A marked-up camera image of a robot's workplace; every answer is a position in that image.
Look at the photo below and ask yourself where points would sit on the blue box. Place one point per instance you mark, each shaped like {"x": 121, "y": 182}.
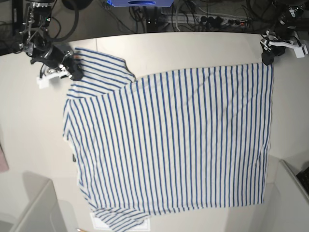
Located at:
{"x": 131, "y": 3}

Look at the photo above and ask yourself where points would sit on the white power strip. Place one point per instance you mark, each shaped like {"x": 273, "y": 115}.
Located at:
{"x": 214, "y": 20}

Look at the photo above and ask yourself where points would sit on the blue white striped T-shirt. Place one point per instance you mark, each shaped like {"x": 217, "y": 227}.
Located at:
{"x": 168, "y": 142}

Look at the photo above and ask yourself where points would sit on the black keyboard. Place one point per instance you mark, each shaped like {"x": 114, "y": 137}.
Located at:
{"x": 303, "y": 177}

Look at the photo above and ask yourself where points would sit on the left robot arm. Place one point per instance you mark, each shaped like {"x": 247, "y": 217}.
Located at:
{"x": 283, "y": 31}

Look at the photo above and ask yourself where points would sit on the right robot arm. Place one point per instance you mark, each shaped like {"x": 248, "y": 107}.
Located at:
{"x": 35, "y": 31}

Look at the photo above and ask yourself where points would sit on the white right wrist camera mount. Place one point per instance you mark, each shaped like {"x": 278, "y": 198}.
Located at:
{"x": 43, "y": 80}

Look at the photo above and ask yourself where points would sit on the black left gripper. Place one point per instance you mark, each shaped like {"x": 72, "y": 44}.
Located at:
{"x": 269, "y": 52}

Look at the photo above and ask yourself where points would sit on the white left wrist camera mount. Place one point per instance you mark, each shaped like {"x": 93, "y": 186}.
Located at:
{"x": 300, "y": 50}

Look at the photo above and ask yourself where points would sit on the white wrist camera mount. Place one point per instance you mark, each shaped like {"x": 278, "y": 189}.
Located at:
{"x": 43, "y": 80}
{"x": 300, "y": 50}

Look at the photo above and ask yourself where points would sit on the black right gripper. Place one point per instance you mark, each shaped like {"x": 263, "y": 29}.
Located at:
{"x": 58, "y": 57}

